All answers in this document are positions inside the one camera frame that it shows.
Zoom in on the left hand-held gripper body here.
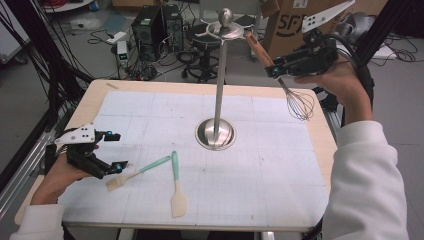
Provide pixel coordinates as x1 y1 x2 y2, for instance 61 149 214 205
44 123 113 180

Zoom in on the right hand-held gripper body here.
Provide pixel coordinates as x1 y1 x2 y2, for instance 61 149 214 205
283 0 356 78

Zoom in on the teal handled pastry brush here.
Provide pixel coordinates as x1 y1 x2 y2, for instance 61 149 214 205
105 155 173 193

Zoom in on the wooden handled wire whisk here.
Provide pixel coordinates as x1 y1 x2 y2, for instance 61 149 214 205
243 29 316 122

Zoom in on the steel utensil rack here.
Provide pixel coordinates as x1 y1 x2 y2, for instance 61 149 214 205
194 7 251 152

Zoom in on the teal handled beige spatula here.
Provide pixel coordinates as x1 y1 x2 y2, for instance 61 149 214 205
170 150 188 219

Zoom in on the person's right hand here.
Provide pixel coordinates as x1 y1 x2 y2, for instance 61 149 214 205
293 54 374 126

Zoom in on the person's left hand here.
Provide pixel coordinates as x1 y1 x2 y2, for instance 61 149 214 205
31 146 101 205

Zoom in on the large cardboard box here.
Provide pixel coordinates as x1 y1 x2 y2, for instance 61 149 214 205
261 0 351 64

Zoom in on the grey shiny bag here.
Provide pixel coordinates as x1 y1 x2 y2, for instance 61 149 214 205
338 11 378 44

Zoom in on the black round stool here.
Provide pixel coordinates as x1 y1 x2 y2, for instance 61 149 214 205
181 23 228 84

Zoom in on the white flat board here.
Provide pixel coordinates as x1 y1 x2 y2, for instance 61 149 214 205
366 41 398 61

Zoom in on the white device green display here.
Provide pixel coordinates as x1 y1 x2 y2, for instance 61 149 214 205
115 40 130 68

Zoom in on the white power strip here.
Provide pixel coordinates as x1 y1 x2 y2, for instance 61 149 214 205
105 30 128 45

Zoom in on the slim black computer tower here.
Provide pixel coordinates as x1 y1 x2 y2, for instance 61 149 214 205
162 3 185 54

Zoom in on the large black computer tower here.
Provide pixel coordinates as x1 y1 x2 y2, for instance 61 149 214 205
131 5 168 63

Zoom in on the white grid mat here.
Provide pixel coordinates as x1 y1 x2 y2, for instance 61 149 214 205
58 90 330 228

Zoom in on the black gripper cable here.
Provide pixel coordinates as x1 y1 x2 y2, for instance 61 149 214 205
301 33 376 240

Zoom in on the aluminium rail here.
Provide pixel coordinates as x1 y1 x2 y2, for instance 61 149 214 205
321 107 345 138
0 131 56 219

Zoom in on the black frame post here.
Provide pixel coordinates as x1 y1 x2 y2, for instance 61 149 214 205
0 0 95 194
312 0 414 128

